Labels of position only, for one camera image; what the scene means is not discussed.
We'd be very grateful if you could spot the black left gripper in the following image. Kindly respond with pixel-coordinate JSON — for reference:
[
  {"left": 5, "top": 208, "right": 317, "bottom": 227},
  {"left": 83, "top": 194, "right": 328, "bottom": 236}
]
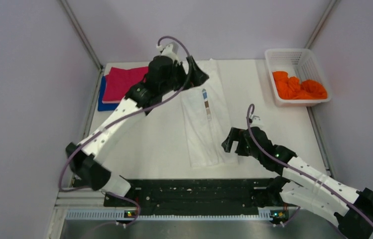
[{"left": 160, "top": 57, "right": 207, "bottom": 96}]

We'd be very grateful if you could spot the white printed t-shirt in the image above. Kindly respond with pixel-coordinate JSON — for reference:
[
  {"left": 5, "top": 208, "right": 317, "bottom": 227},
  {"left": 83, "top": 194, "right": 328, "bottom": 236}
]
[{"left": 180, "top": 59, "right": 239, "bottom": 168}]

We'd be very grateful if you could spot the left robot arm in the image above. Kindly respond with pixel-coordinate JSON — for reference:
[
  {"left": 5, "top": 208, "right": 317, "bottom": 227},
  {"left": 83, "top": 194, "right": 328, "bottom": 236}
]
[{"left": 66, "top": 56, "right": 209, "bottom": 206}]

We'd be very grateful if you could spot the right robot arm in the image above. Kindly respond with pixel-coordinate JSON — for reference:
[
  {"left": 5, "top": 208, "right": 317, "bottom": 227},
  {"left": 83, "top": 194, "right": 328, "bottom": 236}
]
[{"left": 222, "top": 127, "right": 373, "bottom": 239}]

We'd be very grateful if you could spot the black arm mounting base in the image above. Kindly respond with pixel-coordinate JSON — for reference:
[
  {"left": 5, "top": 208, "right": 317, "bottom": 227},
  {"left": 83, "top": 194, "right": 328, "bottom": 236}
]
[{"left": 72, "top": 178, "right": 306, "bottom": 217}]

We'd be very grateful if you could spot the orange crumpled t-shirt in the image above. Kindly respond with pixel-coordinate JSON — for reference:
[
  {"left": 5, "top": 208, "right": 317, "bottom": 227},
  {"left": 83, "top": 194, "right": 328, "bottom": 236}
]
[{"left": 272, "top": 71, "right": 328, "bottom": 100}]

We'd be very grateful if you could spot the folded magenta t-shirt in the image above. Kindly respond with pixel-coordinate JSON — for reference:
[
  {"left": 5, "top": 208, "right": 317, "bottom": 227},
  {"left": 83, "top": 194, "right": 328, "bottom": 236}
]
[{"left": 103, "top": 67, "right": 148, "bottom": 101}]

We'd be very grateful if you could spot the folded pink t-shirt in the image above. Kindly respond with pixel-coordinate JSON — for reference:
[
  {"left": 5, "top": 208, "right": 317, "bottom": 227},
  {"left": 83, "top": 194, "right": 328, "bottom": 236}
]
[{"left": 102, "top": 99, "right": 121, "bottom": 104}]

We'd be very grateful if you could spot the white plastic basket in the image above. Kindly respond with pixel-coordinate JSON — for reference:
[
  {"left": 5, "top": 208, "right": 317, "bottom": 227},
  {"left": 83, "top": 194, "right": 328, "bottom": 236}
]
[{"left": 264, "top": 48, "right": 332, "bottom": 107}]

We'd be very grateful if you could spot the folded blue t-shirt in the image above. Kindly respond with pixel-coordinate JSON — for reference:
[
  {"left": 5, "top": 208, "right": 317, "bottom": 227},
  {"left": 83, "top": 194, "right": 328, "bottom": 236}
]
[{"left": 97, "top": 76, "right": 119, "bottom": 112}]

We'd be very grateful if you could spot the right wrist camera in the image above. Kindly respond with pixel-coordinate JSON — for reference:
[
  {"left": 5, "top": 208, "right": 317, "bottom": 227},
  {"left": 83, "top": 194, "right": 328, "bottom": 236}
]
[{"left": 249, "top": 115, "right": 264, "bottom": 128}]

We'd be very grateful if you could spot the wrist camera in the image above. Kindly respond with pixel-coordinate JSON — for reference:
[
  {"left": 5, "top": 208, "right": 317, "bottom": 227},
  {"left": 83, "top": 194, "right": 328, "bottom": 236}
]
[
  {"left": 249, "top": 115, "right": 264, "bottom": 128},
  {"left": 156, "top": 42, "right": 180, "bottom": 62}
]

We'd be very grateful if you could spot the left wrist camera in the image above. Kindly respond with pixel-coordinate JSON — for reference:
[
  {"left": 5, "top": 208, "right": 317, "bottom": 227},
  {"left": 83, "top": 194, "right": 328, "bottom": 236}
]
[{"left": 156, "top": 42, "right": 180, "bottom": 62}]

